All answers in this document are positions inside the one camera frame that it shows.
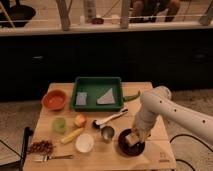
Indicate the grey triangular cloth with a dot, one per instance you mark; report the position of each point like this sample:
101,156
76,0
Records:
107,98

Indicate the green cup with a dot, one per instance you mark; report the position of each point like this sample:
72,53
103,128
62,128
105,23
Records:
59,125

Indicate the purple bowl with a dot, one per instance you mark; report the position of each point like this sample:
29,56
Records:
135,150

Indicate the yellow corn toy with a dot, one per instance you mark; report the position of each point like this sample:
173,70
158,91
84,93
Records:
71,136

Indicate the seated person in background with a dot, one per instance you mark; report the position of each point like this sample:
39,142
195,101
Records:
146,10

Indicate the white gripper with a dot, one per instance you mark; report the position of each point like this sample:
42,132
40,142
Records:
138,132

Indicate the orange bowl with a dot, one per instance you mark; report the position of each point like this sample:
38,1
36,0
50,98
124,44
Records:
54,100

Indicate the red apple toy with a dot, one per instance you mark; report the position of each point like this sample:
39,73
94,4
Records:
80,120

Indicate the brown rectangular eraser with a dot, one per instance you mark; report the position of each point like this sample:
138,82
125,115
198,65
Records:
131,139

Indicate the grey rectangular sponge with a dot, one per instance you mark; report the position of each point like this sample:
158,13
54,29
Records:
81,98

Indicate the silver fork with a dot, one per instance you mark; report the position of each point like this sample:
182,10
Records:
44,158

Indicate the green plastic tray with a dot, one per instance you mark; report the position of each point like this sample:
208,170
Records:
95,87

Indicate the small metal cup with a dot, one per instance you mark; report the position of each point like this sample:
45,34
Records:
107,133

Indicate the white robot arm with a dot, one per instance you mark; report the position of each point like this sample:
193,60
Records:
157,101

